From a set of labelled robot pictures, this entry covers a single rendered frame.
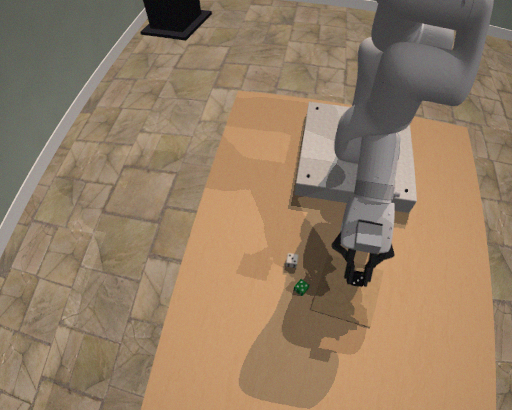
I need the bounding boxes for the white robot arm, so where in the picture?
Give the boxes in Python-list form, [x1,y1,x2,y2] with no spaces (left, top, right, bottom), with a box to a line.
[334,0,494,201]

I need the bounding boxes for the green die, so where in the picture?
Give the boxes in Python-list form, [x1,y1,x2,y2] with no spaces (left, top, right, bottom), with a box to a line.
[294,279,309,296]

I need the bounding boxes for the white die with black pips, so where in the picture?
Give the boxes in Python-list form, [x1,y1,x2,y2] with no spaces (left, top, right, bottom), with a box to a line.
[286,253,298,268]

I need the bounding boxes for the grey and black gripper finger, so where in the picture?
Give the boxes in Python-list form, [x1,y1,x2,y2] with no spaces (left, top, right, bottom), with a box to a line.
[363,245,395,287]
[332,232,356,284]

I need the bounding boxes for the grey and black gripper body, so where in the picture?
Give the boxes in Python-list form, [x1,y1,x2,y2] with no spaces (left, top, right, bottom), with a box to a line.
[340,194,395,253]

